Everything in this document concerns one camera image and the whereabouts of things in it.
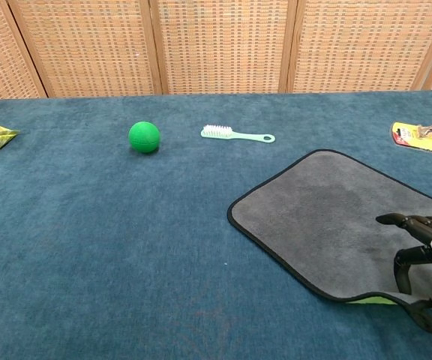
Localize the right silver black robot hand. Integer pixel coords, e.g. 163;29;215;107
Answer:
376;212;432;297

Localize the grey and green cloth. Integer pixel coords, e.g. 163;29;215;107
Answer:
226;148;432;341

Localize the razor in yellow blister pack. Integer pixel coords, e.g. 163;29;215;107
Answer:
391;121;432;157

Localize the mint green small brush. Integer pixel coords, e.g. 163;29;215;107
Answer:
200;124;277;145

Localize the woven bamboo folding screen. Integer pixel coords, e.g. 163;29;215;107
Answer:
0;0;432;101

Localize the green ball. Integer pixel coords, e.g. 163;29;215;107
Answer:
127;121;161;155

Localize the blue table cloth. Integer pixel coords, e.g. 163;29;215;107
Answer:
0;88;432;360

